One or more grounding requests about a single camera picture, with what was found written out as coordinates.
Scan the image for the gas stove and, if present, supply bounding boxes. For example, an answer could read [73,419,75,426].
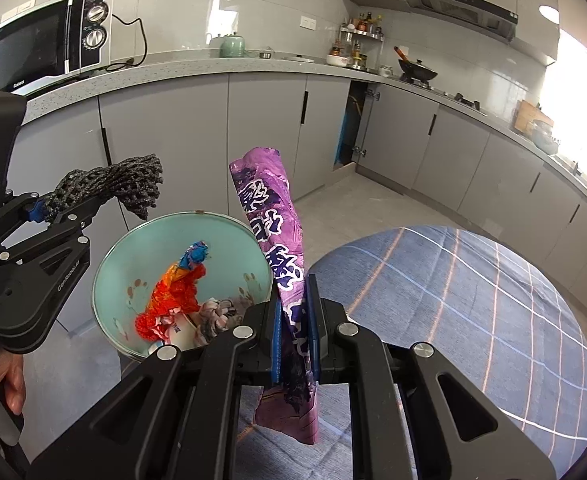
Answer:
[398,77,481,111]

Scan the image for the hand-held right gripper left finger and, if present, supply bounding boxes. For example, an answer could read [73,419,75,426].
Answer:
[28,297,284,480]

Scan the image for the grey kitchen base cabinets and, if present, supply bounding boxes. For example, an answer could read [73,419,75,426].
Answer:
[4,57,587,341]

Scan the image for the blue plaid tablecloth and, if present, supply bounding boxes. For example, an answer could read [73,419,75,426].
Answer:
[234,225,587,480]

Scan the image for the black foam fruit net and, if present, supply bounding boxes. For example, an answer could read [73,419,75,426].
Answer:
[41,154,165,221]

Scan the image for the black white microwave oven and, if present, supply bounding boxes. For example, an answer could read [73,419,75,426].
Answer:
[0,0,116,96]

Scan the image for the mint green waste bin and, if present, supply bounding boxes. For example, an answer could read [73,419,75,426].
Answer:
[91,211,274,361]

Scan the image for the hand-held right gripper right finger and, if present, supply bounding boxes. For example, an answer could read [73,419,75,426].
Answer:
[306,274,557,480]

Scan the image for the person's left hand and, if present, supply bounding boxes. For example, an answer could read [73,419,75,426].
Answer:
[0,351,27,415]

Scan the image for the clear plastic bag red print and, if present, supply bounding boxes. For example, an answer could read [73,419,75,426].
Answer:
[196,297,254,346]

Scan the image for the red foil wrapper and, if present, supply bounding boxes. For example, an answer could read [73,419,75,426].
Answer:
[158,265,208,313]

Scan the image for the bright window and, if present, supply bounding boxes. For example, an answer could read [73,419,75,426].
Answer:
[538,27,587,186]

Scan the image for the black wok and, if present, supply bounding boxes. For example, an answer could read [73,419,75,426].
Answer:
[393,46,438,83]

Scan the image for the purple snack wrapper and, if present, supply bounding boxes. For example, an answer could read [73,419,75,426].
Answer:
[228,146,321,445]

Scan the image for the red crinkled plastic bag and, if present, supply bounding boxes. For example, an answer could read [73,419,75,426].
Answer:
[134,310,174,343]

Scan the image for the blue jug in cabinet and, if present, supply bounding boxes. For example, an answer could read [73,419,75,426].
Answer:
[334,100,359,166]

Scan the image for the metal spice rack with bottles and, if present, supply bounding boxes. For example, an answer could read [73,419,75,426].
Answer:
[336,11,385,71]

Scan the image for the pale green kettle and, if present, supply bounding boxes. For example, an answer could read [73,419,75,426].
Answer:
[218,32,247,59]

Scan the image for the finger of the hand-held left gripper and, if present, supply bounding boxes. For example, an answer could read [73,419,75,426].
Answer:
[0,197,107,264]
[0,191,45,232]

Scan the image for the black power cable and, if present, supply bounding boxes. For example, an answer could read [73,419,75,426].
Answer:
[91,14,148,73]

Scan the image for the wooden cutting board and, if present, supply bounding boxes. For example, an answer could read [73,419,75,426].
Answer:
[513,99,554,136]

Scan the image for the black range hood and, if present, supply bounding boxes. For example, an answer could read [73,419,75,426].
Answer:
[395,0,519,43]

